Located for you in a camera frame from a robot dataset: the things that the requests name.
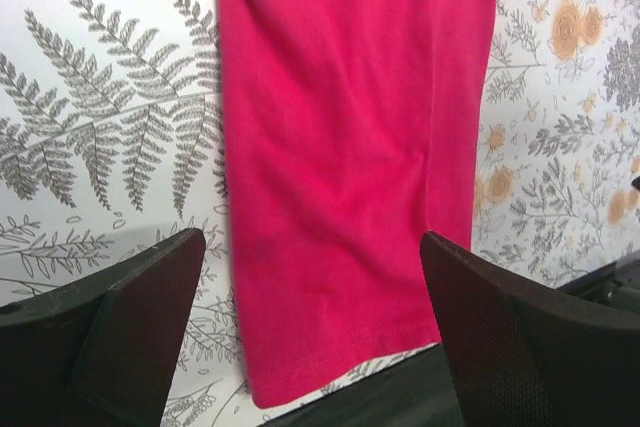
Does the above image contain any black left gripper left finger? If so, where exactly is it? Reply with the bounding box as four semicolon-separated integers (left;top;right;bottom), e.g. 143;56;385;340
1;228;206;426

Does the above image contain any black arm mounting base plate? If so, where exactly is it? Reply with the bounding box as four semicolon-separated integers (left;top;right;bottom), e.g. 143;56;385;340
259;256;640;427

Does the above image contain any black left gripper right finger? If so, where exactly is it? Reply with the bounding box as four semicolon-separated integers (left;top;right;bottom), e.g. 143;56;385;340
420;233;639;426

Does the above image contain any pink t shirt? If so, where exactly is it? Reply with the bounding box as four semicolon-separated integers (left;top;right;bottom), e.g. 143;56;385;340
218;0;496;409

